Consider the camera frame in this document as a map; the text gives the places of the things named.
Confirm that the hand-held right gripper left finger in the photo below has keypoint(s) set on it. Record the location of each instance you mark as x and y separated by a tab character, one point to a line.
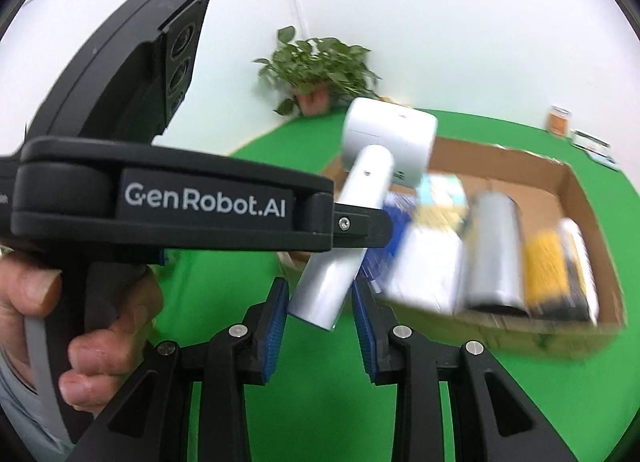
272	332

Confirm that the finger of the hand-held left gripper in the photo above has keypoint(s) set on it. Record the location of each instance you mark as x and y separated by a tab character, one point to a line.
360	227

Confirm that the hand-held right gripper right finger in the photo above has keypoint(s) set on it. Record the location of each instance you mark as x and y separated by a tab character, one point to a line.
365	337

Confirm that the colourful board game box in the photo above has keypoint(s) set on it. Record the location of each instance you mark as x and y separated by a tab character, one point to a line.
397	222

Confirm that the white plastic device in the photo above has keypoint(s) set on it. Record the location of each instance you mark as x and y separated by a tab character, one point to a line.
425	267

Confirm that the pastel puzzle cube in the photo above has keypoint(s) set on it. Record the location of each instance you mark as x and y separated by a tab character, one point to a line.
440	192

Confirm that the white hair dryer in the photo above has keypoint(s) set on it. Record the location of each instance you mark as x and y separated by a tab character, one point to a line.
385	137

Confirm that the shallow cardboard box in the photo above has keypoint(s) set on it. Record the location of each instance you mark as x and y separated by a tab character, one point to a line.
500	337

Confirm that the stainless steel cup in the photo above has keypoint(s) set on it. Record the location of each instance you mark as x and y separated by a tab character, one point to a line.
495	252

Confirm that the yellow label black can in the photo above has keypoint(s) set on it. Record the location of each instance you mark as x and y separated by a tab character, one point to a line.
545	267

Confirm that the white spray can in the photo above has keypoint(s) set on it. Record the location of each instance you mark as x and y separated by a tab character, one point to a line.
580	252

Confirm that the person's left hand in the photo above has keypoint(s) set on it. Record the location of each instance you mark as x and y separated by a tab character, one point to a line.
30	287

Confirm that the small yellow object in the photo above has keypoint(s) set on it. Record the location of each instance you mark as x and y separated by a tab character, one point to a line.
392	100

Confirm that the small potted green plant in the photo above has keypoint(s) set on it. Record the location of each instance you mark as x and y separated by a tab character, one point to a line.
320	62

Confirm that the small orange box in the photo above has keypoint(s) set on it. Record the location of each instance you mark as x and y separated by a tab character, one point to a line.
559	122

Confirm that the white remote control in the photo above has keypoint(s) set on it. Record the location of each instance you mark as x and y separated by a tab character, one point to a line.
606	160

